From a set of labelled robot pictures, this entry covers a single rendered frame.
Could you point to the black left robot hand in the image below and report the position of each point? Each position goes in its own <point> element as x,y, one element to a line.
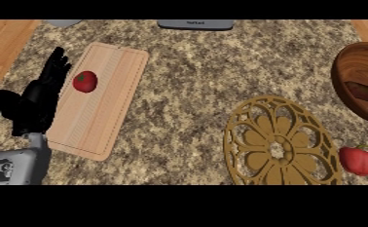
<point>37,97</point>

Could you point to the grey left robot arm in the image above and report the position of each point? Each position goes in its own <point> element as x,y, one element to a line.
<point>23,166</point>

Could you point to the gold openwork round placemat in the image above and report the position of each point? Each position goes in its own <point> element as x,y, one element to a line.
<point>279,143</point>

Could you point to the brown wooden bowl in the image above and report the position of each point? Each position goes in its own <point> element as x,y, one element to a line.
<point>353,78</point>

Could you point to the red tomato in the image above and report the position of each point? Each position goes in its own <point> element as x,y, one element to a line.
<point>84,82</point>

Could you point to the pale wooden cutting board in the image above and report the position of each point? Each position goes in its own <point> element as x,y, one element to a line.
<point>102,107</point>

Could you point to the pale grey rounded object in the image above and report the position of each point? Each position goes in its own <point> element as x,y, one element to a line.
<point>62,22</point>

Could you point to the grey flat appliance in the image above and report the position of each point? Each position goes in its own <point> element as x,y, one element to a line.
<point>196,24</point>

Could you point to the red bell pepper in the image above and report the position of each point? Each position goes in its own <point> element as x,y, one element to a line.
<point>354,160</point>

